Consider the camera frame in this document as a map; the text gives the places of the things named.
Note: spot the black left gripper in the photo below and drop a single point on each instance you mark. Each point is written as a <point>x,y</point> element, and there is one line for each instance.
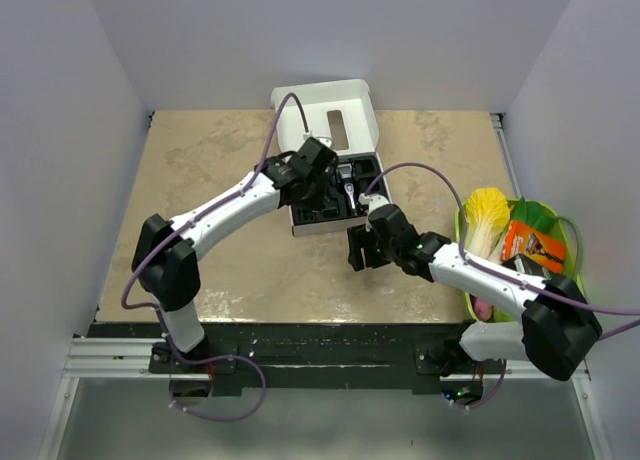
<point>324,177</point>

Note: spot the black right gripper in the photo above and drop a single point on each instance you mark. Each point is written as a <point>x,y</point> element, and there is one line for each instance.
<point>356,236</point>

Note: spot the black silver hair clipper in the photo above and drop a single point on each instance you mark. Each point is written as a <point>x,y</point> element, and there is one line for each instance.
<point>347,179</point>

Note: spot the white clipper kit box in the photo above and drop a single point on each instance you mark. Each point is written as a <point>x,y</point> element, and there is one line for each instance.
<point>332,128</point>

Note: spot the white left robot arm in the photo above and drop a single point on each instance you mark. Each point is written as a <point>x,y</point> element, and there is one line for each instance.
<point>167,255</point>

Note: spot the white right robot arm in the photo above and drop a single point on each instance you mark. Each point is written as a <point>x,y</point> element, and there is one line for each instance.
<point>551,324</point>

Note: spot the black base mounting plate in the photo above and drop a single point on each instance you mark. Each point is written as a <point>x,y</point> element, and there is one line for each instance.
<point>414,357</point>

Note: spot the yellow napa cabbage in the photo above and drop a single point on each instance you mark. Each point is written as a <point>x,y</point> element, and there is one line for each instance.
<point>486,216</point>

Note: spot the purple onion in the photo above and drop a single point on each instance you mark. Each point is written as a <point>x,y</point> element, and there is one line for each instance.
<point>482,309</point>

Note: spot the black product box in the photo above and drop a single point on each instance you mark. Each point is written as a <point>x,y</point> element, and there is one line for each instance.
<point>525,265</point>

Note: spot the green plastic basket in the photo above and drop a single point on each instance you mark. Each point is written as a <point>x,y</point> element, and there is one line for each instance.
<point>544,219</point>

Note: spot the orange razor package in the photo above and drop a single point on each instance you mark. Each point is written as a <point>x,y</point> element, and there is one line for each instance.
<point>539,247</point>

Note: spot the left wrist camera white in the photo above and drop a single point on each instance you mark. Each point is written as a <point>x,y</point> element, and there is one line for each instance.
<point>326,141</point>

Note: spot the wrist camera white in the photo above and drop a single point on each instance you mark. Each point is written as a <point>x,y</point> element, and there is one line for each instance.
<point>371,202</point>
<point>326,141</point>

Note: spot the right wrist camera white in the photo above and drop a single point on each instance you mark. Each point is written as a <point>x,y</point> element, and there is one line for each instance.
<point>371,202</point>

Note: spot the aluminium frame rail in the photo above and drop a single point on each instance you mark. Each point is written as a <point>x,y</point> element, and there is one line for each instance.
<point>108,358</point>

